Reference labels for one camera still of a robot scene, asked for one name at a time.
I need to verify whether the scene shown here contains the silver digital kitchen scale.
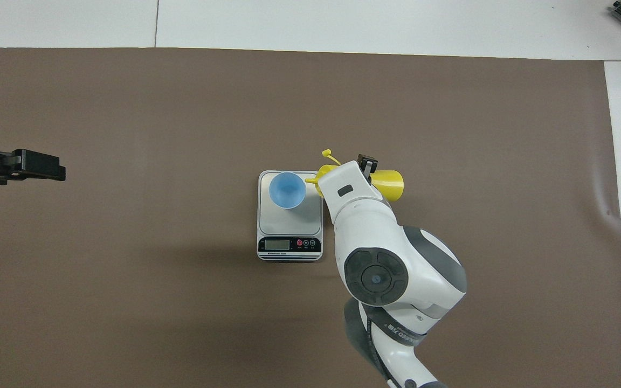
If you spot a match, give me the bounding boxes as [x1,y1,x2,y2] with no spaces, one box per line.
[257,170,324,262]

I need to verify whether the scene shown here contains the light blue plastic cup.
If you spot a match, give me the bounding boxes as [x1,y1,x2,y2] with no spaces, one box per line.
[269,171,307,209]

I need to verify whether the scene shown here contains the yellow squeeze bottle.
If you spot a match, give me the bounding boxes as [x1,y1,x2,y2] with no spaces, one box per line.
[305,149,404,204]

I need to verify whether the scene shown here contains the brown table mat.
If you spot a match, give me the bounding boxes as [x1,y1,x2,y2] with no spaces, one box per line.
[0,47,621,388]

